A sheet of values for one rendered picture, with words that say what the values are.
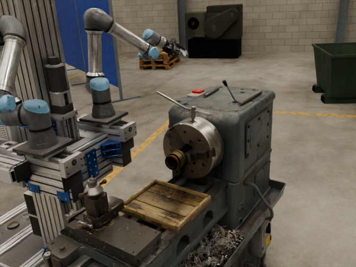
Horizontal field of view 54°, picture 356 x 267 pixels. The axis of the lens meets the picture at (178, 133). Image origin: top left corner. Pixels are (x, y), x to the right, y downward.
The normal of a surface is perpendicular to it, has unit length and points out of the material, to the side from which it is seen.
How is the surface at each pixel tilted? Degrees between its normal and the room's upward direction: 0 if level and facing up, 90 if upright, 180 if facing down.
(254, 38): 90
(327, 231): 0
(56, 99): 90
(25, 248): 0
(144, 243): 0
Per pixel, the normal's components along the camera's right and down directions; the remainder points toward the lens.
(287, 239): -0.05, -0.93
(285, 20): -0.34, 0.36
